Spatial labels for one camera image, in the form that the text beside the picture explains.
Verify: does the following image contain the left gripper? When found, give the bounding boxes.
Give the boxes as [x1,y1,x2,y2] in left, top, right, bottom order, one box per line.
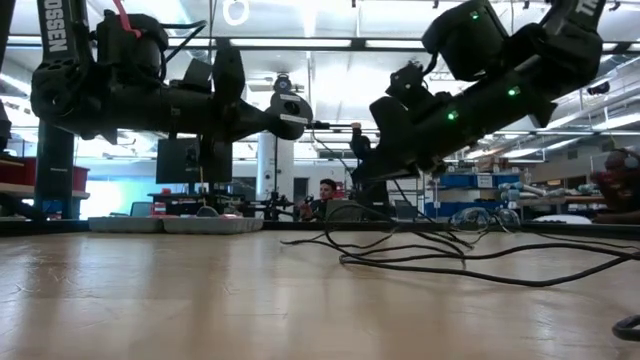
[169,43,282,186]

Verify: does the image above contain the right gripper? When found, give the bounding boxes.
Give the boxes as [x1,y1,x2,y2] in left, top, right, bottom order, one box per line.
[352,92,469,181]

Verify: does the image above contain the black spool with white labels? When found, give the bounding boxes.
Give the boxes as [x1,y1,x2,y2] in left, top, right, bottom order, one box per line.
[263,89,315,142]

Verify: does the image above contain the thin black cord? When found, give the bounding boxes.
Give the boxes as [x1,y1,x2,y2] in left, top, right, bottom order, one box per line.
[280,127,640,344]

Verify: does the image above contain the white round column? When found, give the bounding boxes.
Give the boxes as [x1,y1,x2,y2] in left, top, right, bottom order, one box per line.
[256,132,296,222]

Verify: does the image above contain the person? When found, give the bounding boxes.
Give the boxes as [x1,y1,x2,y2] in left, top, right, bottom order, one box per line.
[590,148,640,225]
[298,177,340,222]

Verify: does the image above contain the grey laptop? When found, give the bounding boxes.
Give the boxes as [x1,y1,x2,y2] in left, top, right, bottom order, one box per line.
[324,199,363,223]

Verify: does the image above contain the shelf with blue bins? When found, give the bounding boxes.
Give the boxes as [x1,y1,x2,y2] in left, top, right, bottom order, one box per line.
[423,171,522,219]

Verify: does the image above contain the small black tripod gadget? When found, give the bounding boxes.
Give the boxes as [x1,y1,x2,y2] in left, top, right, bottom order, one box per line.
[247,191,296,222]

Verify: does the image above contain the black monitor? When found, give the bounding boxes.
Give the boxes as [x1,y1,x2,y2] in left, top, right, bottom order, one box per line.
[155,137,202,185]

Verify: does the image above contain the clear safety glasses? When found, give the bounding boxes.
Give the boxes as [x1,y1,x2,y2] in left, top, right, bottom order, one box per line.
[448,206,522,234]

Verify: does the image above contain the wooden work table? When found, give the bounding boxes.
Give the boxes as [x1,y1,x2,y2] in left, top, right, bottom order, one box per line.
[519,194,609,207]

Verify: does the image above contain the red storage bin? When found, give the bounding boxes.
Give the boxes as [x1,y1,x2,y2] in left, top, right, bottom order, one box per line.
[0,156,91,200]

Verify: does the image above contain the black overhead camera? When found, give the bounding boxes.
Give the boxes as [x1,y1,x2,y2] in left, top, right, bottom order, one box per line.
[272,72,295,95]

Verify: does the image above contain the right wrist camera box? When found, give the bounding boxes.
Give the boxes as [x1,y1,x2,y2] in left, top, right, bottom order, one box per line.
[384,60,434,109]

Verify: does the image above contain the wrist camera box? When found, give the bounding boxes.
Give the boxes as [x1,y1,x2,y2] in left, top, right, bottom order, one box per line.
[180,57,215,95]
[384,60,434,109]

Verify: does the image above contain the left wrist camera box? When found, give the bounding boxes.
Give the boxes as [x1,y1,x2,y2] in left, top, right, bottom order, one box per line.
[180,57,215,95]

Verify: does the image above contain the white ring light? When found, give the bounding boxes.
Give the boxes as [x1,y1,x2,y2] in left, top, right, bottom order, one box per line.
[221,0,251,27]

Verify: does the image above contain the red strap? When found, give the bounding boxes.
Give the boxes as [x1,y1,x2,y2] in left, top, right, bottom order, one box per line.
[110,0,143,40]

